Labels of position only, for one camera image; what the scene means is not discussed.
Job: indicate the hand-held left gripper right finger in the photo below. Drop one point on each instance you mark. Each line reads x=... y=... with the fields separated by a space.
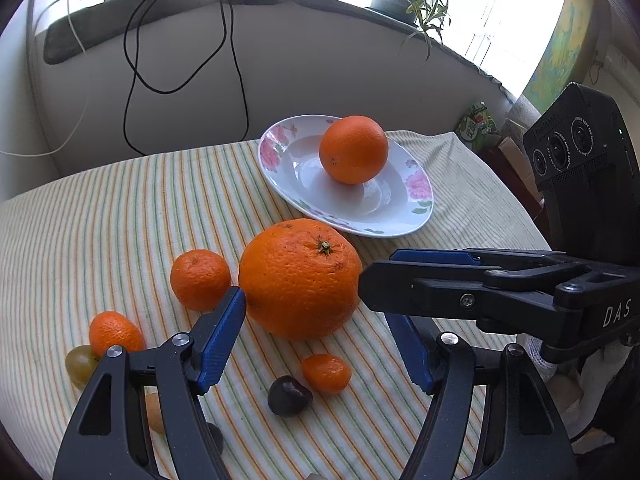
x=410 y=350

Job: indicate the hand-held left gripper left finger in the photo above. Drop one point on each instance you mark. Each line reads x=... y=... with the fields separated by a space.
x=220 y=340

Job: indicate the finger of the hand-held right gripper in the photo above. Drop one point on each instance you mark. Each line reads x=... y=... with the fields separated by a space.
x=435 y=256
x=400 y=285

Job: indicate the small orange kumquat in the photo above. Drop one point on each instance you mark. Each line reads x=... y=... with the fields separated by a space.
x=327 y=372

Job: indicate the dark round fruit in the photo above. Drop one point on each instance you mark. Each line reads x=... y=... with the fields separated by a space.
x=289 y=395

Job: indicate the large orange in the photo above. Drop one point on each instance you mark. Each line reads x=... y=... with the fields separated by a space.
x=300 y=280

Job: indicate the white floral plate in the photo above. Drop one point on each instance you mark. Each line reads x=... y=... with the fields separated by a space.
x=310 y=180

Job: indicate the person's right hand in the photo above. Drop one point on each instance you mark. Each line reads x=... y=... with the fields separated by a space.
x=540 y=360

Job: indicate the round mandarin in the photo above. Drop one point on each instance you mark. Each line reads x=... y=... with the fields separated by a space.
x=200 y=280

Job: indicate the cardboard box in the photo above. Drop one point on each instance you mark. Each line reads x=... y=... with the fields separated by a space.
x=510 y=165

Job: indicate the tan round fruit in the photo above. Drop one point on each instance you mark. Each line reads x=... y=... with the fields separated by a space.
x=154 y=410

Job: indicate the small oval mandarin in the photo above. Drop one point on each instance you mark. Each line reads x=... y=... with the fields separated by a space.
x=115 y=332

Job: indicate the green snack package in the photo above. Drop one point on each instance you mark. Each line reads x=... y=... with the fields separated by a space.
x=477 y=122

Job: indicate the medium orange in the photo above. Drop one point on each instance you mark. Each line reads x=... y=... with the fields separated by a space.
x=354 y=150

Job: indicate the green round fruit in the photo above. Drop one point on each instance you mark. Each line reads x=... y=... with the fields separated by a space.
x=80 y=365

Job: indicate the striped tablecloth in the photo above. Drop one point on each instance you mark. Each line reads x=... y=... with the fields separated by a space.
x=125 y=220

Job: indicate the grey sill mat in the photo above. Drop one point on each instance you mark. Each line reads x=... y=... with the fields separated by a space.
x=65 y=40

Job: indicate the wall map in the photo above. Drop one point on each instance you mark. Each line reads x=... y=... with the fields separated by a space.
x=560 y=55

